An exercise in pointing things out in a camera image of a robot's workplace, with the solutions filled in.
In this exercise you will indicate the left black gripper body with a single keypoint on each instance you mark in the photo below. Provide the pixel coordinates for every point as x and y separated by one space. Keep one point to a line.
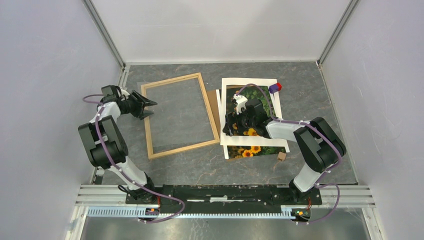
132 106

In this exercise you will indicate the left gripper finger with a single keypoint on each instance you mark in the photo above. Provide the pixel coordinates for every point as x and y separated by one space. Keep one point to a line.
142 99
144 113

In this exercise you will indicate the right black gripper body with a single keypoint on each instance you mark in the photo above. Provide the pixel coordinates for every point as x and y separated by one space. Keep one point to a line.
243 121

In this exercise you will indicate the wooden picture frame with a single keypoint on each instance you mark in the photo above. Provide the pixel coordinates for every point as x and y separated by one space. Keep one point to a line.
212 116

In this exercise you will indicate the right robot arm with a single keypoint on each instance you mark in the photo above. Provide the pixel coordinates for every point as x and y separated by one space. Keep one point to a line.
321 148

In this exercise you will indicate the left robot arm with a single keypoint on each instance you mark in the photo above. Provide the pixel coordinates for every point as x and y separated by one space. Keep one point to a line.
105 146

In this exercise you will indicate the sunflower photo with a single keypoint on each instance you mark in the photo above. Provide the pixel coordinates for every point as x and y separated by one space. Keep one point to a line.
251 92

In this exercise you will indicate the white mat board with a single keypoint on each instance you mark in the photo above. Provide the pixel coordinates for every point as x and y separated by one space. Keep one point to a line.
244 140

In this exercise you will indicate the white paper sheet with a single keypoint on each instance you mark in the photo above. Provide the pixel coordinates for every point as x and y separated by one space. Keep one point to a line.
219 102

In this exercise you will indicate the purple and red block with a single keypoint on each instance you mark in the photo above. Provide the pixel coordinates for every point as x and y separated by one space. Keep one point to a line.
274 88

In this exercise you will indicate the brown backing board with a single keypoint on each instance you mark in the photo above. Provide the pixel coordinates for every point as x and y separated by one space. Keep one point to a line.
213 99

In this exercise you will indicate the small brown cube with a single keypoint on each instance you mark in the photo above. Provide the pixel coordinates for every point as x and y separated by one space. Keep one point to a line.
281 156

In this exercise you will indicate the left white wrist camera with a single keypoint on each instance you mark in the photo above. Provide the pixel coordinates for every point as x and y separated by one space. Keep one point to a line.
120 93

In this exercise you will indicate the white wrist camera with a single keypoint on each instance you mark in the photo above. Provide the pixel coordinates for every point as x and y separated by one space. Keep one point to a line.
240 102
120 93

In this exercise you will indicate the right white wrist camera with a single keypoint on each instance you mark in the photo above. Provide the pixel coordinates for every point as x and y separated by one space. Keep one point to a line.
240 102

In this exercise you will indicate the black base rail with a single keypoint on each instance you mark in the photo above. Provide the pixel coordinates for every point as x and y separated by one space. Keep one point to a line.
224 200

